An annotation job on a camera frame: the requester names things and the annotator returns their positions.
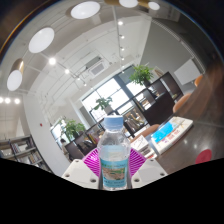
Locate clear blue-capped water bottle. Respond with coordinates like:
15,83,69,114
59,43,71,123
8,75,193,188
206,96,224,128
97,115,132,191

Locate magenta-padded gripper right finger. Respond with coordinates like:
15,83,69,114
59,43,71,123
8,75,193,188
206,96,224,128
128,147,168,190

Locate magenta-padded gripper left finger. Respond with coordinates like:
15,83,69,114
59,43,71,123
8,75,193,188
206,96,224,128
61,147,101,190

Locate blue-covered book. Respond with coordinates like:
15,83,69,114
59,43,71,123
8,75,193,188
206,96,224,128
149,116,194,155

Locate stack of books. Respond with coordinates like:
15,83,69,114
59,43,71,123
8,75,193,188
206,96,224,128
129,134,158,160

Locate ceiling air conditioner unit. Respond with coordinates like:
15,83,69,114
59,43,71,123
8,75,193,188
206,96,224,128
84,55,109,77

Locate orange chairs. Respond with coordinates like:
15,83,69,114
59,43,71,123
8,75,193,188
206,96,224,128
133,74,204,138

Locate ceiling lights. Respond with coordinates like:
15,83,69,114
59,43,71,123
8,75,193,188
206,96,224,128
0,0,161,105

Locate white board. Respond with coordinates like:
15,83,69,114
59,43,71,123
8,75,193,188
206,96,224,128
173,59,202,85

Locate black open shelf unit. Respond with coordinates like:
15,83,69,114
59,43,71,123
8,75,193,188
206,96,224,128
64,71,184,161

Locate person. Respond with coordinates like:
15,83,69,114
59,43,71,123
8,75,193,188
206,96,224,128
59,138,71,158

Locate tall bookshelf with books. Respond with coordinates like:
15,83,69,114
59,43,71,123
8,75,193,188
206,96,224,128
0,134,51,173

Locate green potted plant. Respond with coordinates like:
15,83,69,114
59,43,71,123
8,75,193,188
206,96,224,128
94,96,114,113
59,119,87,141
129,64,154,86

